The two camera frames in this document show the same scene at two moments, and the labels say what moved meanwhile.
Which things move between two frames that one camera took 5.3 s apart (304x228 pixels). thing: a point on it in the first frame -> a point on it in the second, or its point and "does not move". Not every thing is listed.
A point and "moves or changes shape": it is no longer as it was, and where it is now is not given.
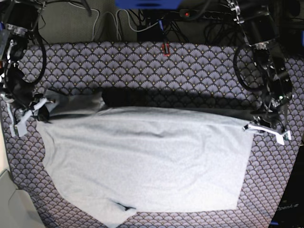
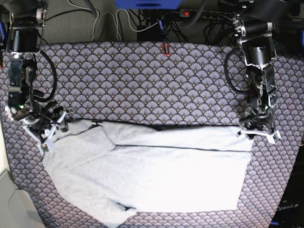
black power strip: [205, 14] does not move
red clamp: [167, 52] does not move
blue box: [148, 4] does not move
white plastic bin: [17, 209] does not move
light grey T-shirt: [119, 152] moves or changes shape
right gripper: [272, 118] -> [260, 117]
